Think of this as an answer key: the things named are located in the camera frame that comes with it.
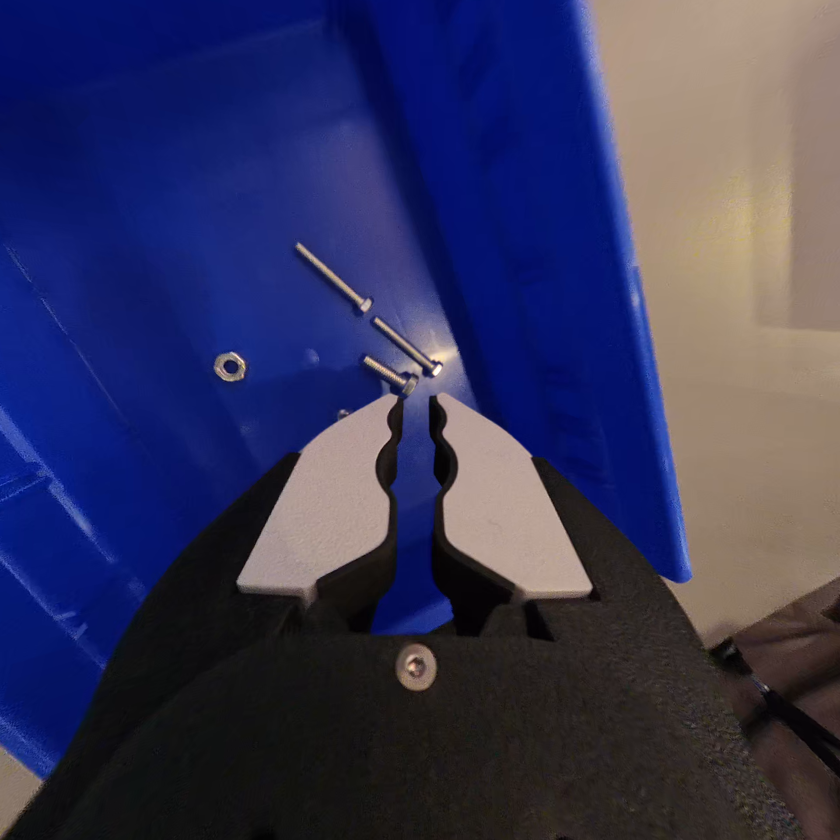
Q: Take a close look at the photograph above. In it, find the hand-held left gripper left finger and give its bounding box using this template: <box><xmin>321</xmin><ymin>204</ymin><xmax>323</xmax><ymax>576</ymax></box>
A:
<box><xmin>236</xmin><ymin>395</ymin><xmax>404</xmax><ymax>601</ymax></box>

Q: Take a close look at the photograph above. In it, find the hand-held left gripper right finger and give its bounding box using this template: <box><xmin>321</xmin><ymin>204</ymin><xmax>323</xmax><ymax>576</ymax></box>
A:
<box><xmin>430</xmin><ymin>394</ymin><xmax>593</xmax><ymax>601</ymax></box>

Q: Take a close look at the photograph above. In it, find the short thin silver bolt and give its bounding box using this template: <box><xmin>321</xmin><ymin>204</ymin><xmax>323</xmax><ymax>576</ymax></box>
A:
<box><xmin>362</xmin><ymin>354</ymin><xmax>421</xmax><ymax>398</ymax></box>

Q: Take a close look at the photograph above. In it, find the blue plastic bin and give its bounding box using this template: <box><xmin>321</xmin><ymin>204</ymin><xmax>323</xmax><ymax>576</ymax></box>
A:
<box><xmin>0</xmin><ymin>0</ymin><xmax>693</xmax><ymax>782</ymax></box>

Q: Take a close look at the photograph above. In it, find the medium thin silver bolt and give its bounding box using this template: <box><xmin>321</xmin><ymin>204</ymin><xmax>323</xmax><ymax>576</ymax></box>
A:
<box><xmin>371</xmin><ymin>315</ymin><xmax>444</xmax><ymax>378</ymax></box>

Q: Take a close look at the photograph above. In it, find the long thin silver bolt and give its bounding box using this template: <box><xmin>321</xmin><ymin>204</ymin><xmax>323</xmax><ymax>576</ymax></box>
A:
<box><xmin>294</xmin><ymin>241</ymin><xmax>375</xmax><ymax>316</ymax></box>

